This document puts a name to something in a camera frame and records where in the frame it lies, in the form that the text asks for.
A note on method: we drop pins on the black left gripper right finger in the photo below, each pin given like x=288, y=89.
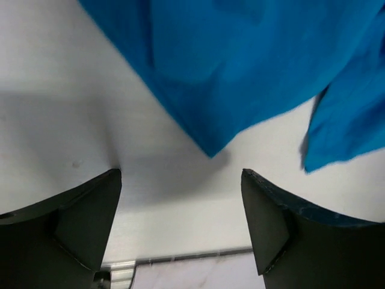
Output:
x=299, y=244

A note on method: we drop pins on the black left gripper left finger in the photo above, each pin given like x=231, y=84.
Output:
x=60, y=242

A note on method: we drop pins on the blue t-shirt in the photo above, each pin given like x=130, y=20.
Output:
x=220, y=67

